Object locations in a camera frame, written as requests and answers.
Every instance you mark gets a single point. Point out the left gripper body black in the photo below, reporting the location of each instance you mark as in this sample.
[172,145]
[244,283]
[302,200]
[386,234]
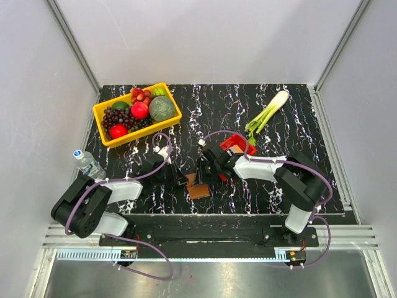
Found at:
[166,176]

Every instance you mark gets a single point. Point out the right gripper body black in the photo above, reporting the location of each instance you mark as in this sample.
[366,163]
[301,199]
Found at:
[208,172]

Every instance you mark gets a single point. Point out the brown leather card holder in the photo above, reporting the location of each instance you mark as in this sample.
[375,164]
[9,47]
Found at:
[196,191]

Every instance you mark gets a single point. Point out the red plastic card box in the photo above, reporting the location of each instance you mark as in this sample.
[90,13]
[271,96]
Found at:
[238,145]

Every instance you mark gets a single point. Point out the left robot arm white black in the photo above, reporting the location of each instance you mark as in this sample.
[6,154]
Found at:
[82,208]

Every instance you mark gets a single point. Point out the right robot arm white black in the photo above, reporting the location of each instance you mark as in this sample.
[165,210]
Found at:
[299,179]

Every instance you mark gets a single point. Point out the black marble pattern mat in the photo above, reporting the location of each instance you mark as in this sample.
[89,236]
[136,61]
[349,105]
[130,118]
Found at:
[215,110]

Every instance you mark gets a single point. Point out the green celery stalk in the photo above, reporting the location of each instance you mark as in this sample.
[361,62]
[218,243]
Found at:
[257,124]

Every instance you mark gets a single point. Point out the red apple lower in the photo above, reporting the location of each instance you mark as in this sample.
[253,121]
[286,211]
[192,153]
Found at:
[117,131]

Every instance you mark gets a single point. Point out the red apple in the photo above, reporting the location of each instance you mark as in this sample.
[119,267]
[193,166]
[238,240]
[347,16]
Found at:
[140,110]
[117,131]

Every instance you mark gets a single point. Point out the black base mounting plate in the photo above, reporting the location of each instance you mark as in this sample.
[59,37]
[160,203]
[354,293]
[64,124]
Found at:
[266,235]

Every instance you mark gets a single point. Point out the green cantaloupe melon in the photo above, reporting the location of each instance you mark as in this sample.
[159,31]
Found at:
[161,109]

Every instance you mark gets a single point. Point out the red apple upper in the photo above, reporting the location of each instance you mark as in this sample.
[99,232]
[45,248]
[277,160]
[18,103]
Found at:
[140,110]

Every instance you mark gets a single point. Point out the yellow plastic fruit tray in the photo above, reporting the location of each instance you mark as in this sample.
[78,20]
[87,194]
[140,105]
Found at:
[99,108]

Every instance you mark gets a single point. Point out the dark purple grape bunch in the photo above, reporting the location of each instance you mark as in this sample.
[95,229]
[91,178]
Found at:
[112,117]

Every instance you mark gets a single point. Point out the clear plastic water bottle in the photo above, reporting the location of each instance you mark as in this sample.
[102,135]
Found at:
[88,165]

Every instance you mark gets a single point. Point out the dark green avocado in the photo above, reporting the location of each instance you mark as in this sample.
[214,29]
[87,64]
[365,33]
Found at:
[120,106]

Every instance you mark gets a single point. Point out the red lychee cluster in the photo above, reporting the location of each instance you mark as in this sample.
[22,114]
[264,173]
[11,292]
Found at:
[139,95]

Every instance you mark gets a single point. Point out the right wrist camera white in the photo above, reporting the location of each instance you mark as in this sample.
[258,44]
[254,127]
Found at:
[201,143]

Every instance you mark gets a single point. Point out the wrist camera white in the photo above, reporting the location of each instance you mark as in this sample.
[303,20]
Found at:
[164,151]
[201,143]

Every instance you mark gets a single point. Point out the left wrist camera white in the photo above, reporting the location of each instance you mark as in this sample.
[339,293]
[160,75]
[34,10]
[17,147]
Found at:
[164,151]

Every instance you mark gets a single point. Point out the aluminium frame rail front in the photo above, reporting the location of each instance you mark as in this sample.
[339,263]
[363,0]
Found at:
[340,237]

